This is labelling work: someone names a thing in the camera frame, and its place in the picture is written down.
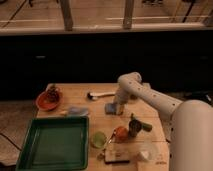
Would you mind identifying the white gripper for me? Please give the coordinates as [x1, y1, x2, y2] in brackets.
[113, 88, 130, 115]

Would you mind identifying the blue sponge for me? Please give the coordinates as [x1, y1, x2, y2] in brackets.
[105, 103, 116, 115]

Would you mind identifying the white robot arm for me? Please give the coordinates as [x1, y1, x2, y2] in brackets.
[114, 72, 213, 171]

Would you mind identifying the green plastic tray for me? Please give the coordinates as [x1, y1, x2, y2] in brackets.
[16, 117, 89, 171]

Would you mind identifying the dark red bowl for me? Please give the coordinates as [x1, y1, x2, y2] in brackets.
[130, 95, 138, 100]

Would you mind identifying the dark cup with greens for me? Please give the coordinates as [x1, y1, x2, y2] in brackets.
[129, 114, 152, 137]

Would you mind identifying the orange tomato toy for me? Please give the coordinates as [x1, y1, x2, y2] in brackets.
[115, 126, 128, 141]

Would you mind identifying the green small cup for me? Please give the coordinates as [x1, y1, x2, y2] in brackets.
[91, 131, 106, 148]

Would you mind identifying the wooden block with black base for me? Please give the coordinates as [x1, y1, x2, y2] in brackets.
[104, 149, 130, 164]

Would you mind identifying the light blue plastic bag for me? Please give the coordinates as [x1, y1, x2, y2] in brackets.
[60, 107, 89, 117]

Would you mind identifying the metal spoon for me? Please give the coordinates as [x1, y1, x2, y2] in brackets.
[97, 130, 116, 160]

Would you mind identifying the white plastic cup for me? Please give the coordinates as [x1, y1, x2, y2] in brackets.
[138, 141, 159, 162]

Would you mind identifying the bunch of dark grapes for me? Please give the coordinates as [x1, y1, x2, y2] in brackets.
[47, 85, 59, 102]

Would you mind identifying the orange plate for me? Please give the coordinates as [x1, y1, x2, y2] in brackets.
[35, 91, 63, 111]

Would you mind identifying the white handled dish brush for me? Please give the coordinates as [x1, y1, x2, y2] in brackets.
[87, 91, 115, 100]

